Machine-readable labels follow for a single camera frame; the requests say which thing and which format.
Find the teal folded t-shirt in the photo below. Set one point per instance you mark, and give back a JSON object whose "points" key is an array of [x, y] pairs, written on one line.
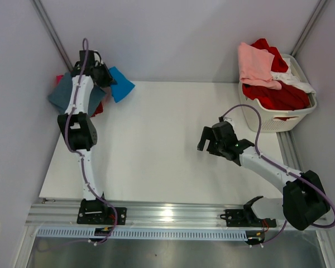
{"points": [[60, 97]]}

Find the white t-shirt in basket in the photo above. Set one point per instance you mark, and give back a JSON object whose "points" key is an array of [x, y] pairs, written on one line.
{"points": [[294, 75]]}

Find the red folded t-shirt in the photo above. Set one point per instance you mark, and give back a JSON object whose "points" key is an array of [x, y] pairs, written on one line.
{"points": [[99, 109]]}

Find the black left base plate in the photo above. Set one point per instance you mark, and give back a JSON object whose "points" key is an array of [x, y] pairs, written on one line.
{"points": [[102, 216]]}

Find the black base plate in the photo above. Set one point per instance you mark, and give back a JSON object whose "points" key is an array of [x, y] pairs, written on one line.
{"points": [[245, 218], [102, 216]]}

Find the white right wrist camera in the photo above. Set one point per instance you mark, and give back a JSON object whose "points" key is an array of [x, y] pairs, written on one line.
{"points": [[227, 119]]}

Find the right aluminium frame post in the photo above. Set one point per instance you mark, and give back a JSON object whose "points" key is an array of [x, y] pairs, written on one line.
{"points": [[309, 26]]}

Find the pink folded t-shirt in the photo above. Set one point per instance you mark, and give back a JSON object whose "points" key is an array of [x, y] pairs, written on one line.
{"points": [[108, 96]]}

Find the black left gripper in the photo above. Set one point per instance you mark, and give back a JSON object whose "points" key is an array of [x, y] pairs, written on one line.
{"points": [[108, 81]]}

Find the pink t-shirt in basket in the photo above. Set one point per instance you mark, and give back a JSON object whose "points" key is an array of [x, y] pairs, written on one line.
{"points": [[255, 67]]}

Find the red t-shirt in basket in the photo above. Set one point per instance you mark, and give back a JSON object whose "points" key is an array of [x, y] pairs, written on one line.
{"points": [[278, 65]]}

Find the left aluminium frame post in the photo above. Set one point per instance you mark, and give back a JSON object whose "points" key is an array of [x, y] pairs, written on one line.
{"points": [[51, 31]]}

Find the aluminium mounting rail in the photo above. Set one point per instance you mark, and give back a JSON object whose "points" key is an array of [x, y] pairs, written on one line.
{"points": [[139, 214]]}

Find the bright blue t-shirt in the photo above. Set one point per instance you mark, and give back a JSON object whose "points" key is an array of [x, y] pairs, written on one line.
{"points": [[122, 88]]}

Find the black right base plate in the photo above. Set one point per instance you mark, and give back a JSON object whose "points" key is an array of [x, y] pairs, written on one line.
{"points": [[245, 218]]}

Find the white slotted cable duct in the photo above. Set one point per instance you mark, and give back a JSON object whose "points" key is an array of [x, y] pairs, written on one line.
{"points": [[144, 233]]}

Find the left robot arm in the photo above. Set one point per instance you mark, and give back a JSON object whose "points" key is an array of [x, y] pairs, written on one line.
{"points": [[78, 131]]}

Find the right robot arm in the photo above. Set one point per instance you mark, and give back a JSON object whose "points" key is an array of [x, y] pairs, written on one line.
{"points": [[249, 157]]}

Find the aluminium frame post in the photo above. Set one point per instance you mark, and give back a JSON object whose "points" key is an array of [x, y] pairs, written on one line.
{"points": [[309, 26], [51, 31]]}

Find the white perforated laundry basket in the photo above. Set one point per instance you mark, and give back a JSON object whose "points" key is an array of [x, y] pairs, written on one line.
{"points": [[279, 111]]}

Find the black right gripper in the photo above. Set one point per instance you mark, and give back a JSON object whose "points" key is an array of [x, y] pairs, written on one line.
{"points": [[206, 134]]}

